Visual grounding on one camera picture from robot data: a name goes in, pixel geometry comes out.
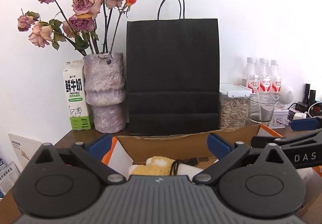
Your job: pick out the white green milk carton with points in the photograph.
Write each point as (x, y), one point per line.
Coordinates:
(74, 81)

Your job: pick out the water bottle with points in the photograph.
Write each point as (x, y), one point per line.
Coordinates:
(264, 75)
(276, 78)
(250, 77)

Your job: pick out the yellow white plush toy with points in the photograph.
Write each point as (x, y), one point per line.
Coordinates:
(162, 166)

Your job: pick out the dried pink roses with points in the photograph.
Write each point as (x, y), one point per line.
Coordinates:
(86, 29)

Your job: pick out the red cardboard box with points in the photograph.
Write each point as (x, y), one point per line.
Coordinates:
(189, 149)

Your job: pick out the white round speaker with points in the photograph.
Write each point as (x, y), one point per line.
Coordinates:
(286, 97)

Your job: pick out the purple ceramic vase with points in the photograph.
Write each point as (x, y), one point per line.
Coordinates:
(105, 88)

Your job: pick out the clear glass cup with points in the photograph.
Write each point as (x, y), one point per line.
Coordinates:
(261, 107)

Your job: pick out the clear seed container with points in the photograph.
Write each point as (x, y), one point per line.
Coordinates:
(233, 108)

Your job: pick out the white floral tin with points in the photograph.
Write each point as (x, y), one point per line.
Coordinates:
(280, 118)

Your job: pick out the white power adapter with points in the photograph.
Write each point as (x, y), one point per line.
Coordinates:
(296, 115)

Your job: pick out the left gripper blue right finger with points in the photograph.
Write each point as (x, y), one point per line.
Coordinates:
(218, 146)

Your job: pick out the black paper bag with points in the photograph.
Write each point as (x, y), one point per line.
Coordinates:
(173, 75)

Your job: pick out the water bottle right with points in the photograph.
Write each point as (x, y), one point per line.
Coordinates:
(276, 78)

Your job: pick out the white leaflet by wall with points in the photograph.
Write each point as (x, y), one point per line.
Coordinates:
(24, 148)

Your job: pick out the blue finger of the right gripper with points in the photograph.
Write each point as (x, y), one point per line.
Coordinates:
(306, 124)

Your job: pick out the water bottle middle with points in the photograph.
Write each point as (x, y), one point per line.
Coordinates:
(264, 75)

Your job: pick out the water bottle left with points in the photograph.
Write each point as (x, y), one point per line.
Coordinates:
(250, 77)

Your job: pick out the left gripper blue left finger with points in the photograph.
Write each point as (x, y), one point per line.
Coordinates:
(99, 147)

